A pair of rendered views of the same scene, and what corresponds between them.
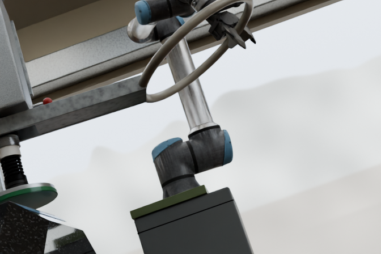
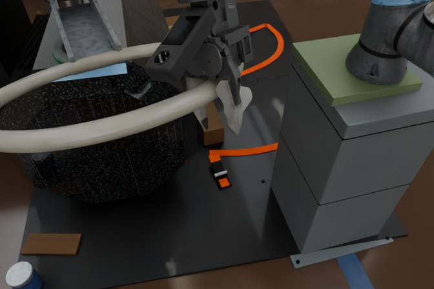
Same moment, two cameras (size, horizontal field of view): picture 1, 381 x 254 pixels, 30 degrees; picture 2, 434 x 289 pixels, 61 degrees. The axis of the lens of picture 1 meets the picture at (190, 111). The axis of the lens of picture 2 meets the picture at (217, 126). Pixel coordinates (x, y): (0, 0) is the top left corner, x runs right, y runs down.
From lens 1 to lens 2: 262 cm
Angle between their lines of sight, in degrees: 92
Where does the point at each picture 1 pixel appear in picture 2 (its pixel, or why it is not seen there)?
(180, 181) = (363, 53)
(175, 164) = (372, 32)
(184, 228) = (309, 104)
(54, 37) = not seen: outside the picture
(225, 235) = (323, 148)
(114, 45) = not seen: outside the picture
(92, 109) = (76, 37)
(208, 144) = (420, 47)
